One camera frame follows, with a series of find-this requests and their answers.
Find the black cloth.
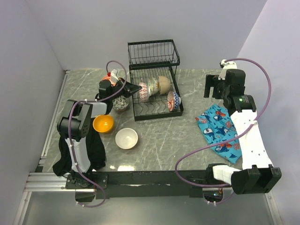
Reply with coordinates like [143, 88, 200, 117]
[52, 131, 106, 176]

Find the blue triangle pattern bowl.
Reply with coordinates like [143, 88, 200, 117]
[139, 82, 150, 102]

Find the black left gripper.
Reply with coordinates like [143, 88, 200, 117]
[109, 77, 143, 101]

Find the aluminium frame rail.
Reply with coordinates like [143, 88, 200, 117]
[23, 172, 272, 192]

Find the cream floral seahorse bowl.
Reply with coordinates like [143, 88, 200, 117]
[148, 76, 160, 96]

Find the orange bowl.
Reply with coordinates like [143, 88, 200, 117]
[92, 115, 114, 133]

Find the red floral bowl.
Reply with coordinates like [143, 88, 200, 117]
[101, 75, 116, 86]

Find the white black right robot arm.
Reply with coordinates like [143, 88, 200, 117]
[204, 69, 282, 195]

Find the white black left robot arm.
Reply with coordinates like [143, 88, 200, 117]
[52, 78, 141, 188]

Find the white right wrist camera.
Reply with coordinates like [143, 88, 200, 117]
[218, 59, 237, 80]

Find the blue shark print cloth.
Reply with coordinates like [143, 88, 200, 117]
[195, 104, 242, 164]

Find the grey leaf pattern bowl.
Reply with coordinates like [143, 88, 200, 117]
[112, 96, 130, 111]

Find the red pattern blue zigzag bowl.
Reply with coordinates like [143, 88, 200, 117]
[167, 91, 181, 112]

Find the beige bowl white inside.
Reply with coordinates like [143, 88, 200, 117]
[158, 76, 171, 95]

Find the white pinkish bowl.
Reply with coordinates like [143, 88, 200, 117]
[115, 128, 138, 150]

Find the black two-tier dish rack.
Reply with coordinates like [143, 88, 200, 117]
[128, 39, 183, 121]

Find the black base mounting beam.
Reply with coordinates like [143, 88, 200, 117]
[65, 166, 224, 201]

